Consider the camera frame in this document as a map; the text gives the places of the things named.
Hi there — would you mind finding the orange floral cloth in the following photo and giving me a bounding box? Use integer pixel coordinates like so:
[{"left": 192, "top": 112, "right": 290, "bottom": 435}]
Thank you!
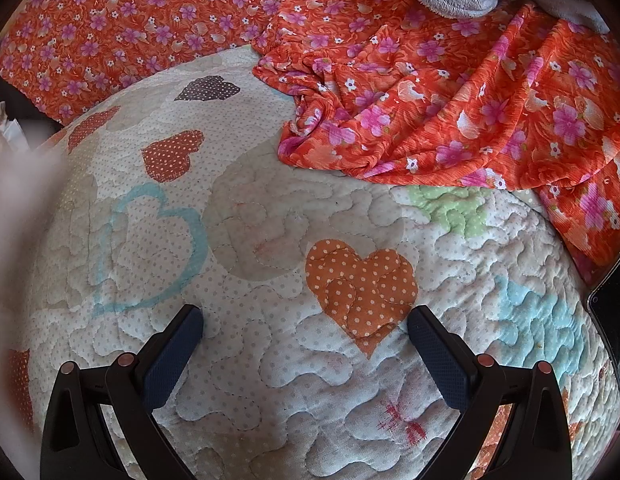
[{"left": 0, "top": 0, "right": 620, "bottom": 281}]

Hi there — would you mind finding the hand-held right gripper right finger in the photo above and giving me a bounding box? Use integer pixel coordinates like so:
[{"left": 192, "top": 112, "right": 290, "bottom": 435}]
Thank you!
[{"left": 407, "top": 305, "right": 573, "bottom": 480}]

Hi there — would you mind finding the heart patterned quilt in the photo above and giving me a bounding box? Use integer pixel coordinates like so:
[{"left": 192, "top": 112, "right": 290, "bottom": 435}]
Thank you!
[{"left": 5, "top": 45, "right": 620, "bottom": 480}]

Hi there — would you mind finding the black phone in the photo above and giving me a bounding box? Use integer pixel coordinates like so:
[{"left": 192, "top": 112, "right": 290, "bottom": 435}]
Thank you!
[{"left": 587, "top": 240, "right": 620, "bottom": 391}]

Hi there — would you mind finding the pale blurred object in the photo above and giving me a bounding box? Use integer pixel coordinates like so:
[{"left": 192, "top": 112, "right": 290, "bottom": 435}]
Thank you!
[{"left": 0, "top": 125, "right": 71, "bottom": 461}]

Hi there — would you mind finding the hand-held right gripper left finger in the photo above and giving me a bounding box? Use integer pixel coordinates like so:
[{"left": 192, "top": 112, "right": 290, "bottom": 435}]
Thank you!
[{"left": 40, "top": 304, "right": 206, "bottom": 480}]

